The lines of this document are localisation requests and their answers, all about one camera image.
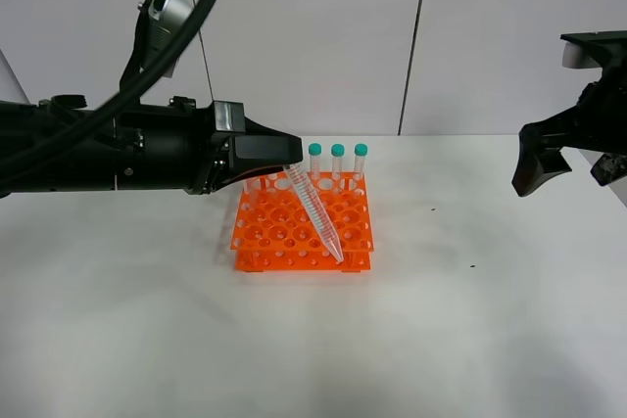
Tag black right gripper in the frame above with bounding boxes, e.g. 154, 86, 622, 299
511, 30, 627, 198

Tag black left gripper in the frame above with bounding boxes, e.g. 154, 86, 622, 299
116, 100, 303, 195

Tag teal-capped test tube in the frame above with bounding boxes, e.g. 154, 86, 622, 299
284, 163, 344, 263

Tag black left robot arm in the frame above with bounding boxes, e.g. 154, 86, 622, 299
1, 95, 303, 196

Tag row tube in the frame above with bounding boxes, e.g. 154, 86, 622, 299
308, 142, 322, 180
353, 143, 368, 184
331, 143, 345, 181

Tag orange plastic test tube rack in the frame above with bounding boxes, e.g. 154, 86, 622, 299
230, 171, 374, 272

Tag black corrugated cable hose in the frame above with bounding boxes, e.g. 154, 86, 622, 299
0, 0, 228, 184

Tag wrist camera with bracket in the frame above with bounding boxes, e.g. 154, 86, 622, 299
120, 0, 193, 89

